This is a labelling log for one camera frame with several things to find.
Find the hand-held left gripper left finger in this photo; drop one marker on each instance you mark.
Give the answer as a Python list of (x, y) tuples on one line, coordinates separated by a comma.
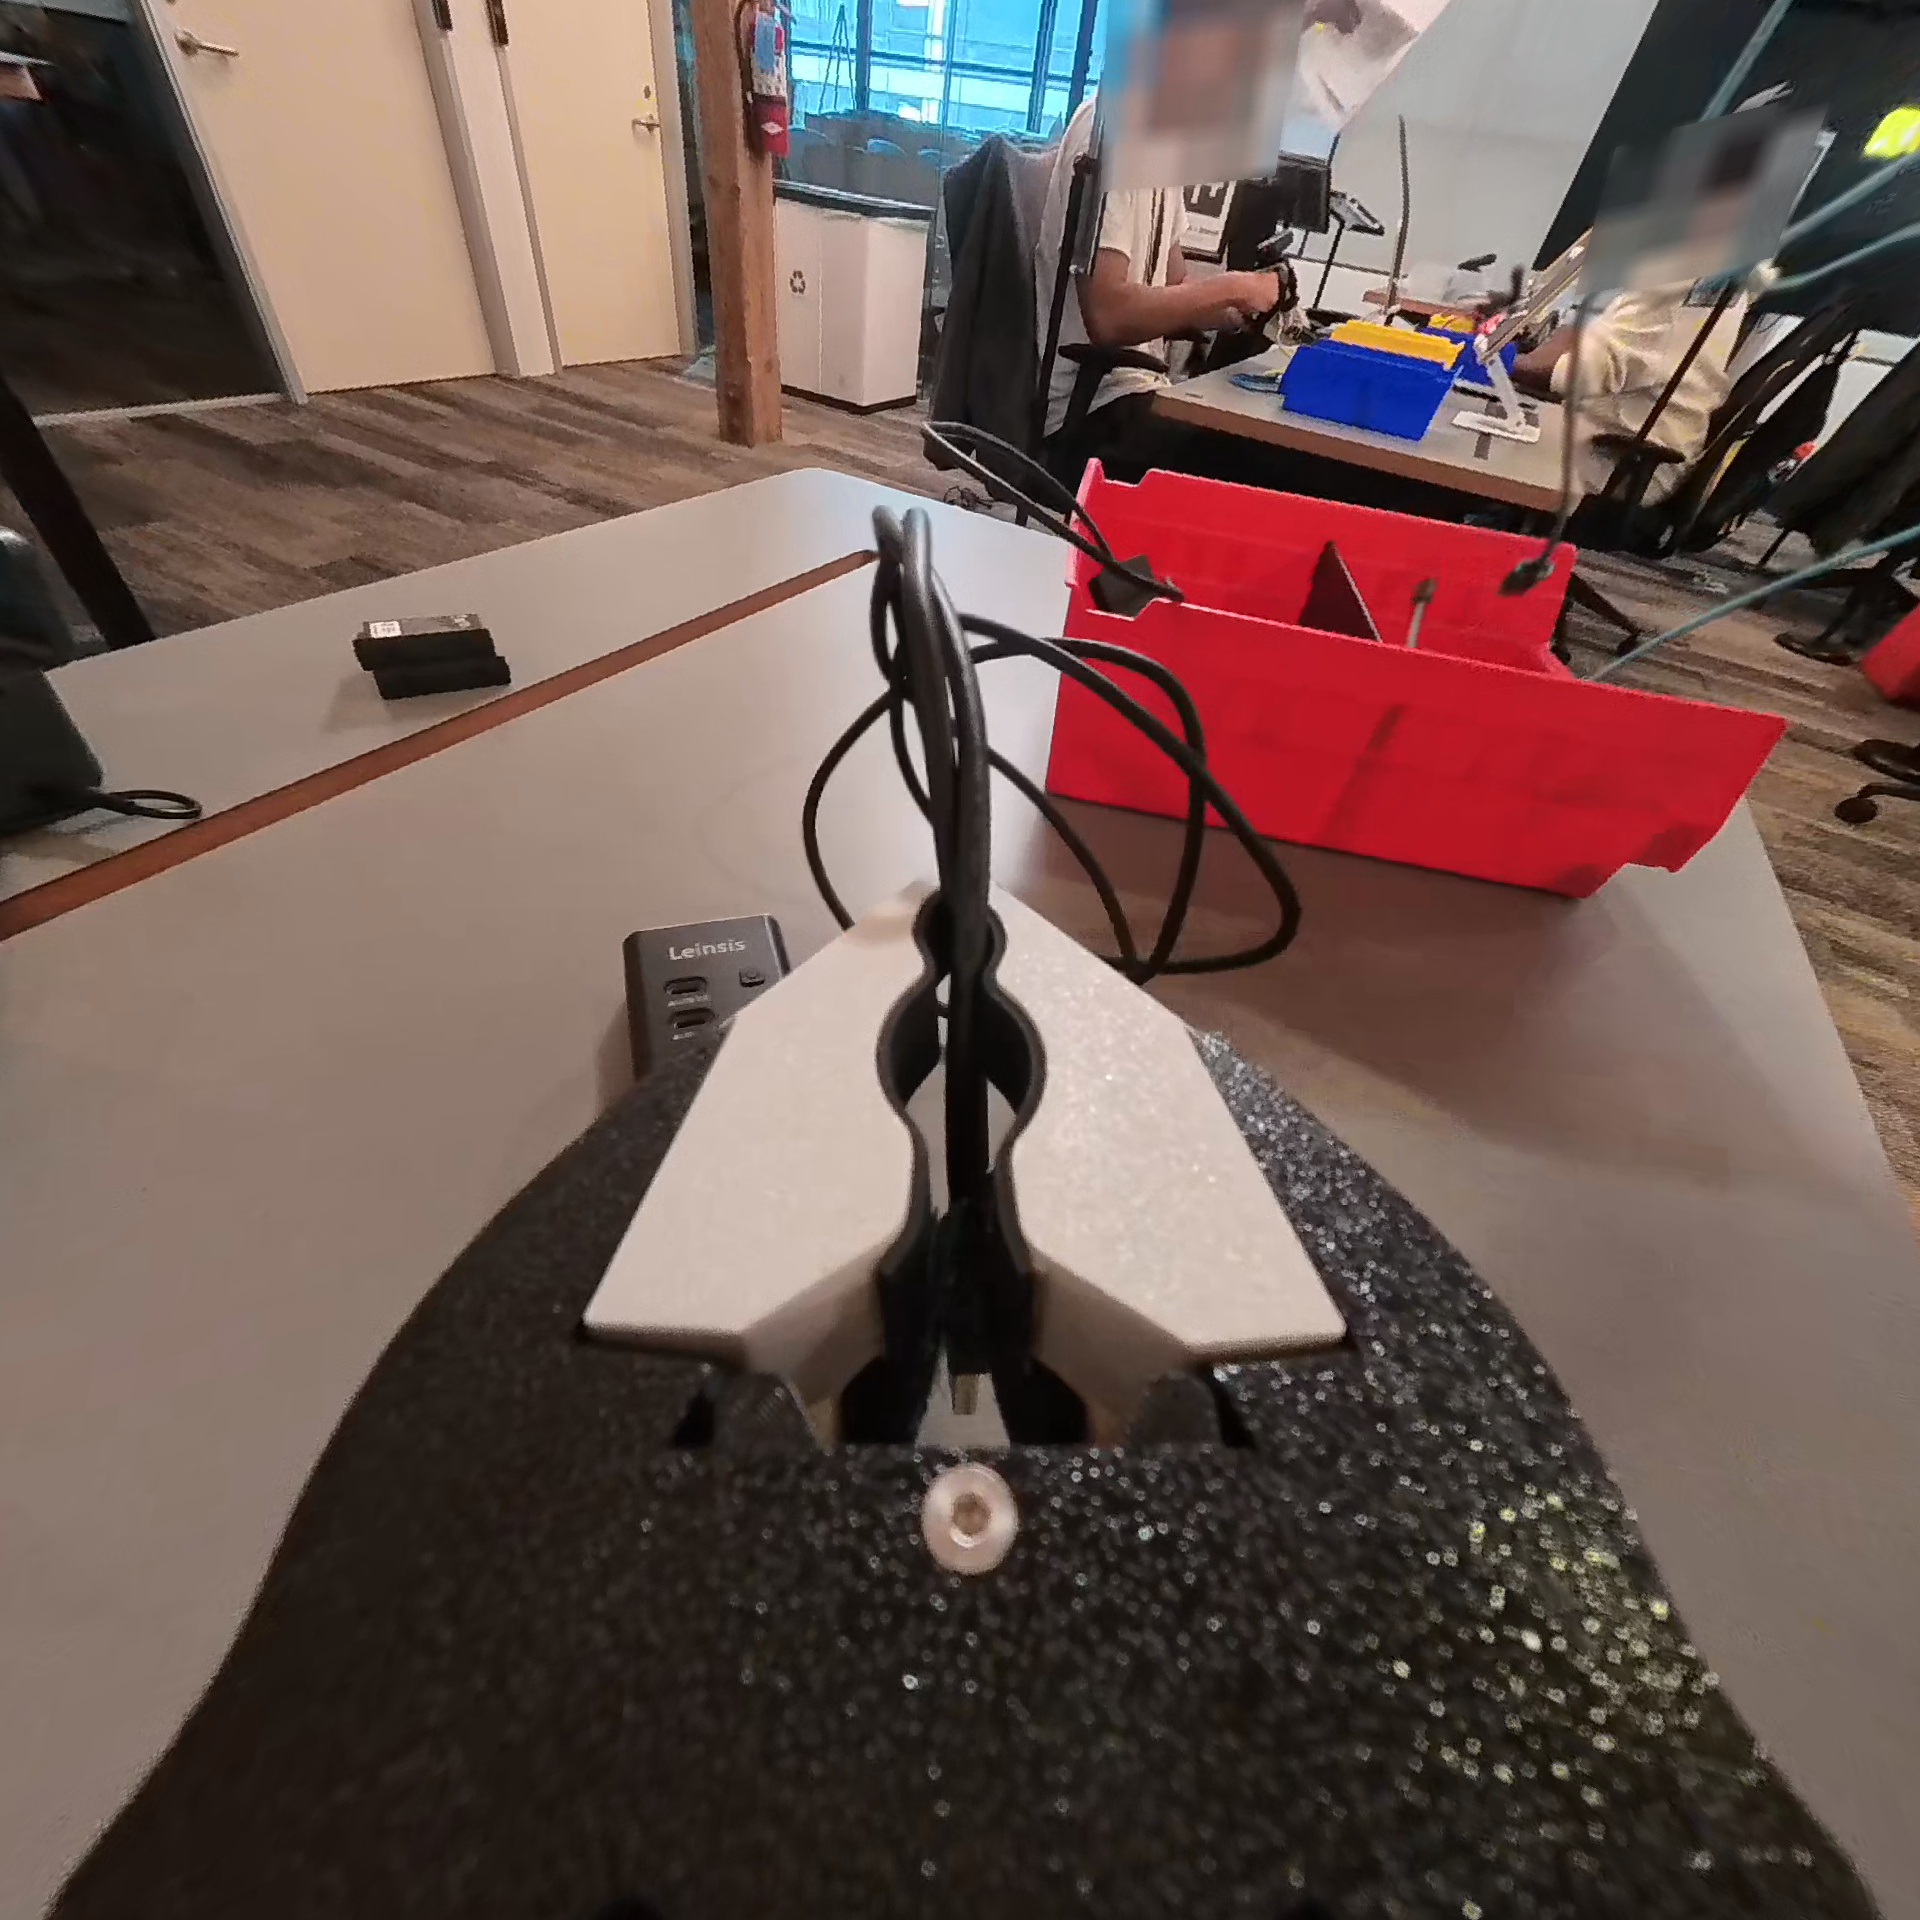
[(748, 1200)]

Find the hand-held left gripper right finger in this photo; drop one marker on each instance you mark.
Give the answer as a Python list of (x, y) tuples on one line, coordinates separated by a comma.
[(1170, 1200)]

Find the black usb hub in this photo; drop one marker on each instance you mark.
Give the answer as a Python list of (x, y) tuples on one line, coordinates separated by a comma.
[(706, 976)]

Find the red plastic bin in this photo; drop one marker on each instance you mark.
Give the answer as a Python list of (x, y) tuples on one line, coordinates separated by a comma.
[(1425, 750)]

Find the black bin divider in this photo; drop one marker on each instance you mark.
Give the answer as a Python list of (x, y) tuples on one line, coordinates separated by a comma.
[(1339, 591)]

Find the small black box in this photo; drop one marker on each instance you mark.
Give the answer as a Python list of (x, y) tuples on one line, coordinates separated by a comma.
[(427, 652)]

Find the thin grey rod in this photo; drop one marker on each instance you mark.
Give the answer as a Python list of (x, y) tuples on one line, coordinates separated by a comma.
[(1417, 609)]

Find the grey table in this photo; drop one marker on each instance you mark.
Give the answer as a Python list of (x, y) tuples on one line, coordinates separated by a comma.
[(1350, 452)]

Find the blue bin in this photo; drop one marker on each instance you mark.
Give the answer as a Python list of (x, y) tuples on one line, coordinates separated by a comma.
[(1367, 386)]

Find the yellow bin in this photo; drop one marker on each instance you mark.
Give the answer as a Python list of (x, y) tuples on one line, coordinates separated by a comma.
[(1402, 343)]

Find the white recycling cabinet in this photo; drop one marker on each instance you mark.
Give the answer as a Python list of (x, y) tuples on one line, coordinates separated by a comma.
[(848, 302)]

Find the small red bin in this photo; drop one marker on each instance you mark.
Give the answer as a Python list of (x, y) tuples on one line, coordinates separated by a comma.
[(1898, 660)]

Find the black jacket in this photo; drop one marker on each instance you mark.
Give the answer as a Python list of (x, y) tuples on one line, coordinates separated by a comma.
[(983, 270)]

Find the black office chair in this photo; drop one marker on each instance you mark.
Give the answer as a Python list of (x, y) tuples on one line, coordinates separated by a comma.
[(1771, 422)]

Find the white door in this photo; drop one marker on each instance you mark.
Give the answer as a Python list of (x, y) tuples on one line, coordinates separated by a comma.
[(586, 195)]

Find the red fire extinguisher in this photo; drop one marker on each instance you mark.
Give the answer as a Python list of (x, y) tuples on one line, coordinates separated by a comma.
[(765, 83)]

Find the window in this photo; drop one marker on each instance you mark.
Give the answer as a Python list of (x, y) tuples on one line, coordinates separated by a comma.
[(929, 67)]

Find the wooden post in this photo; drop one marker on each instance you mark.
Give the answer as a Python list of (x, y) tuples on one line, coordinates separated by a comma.
[(743, 270)]

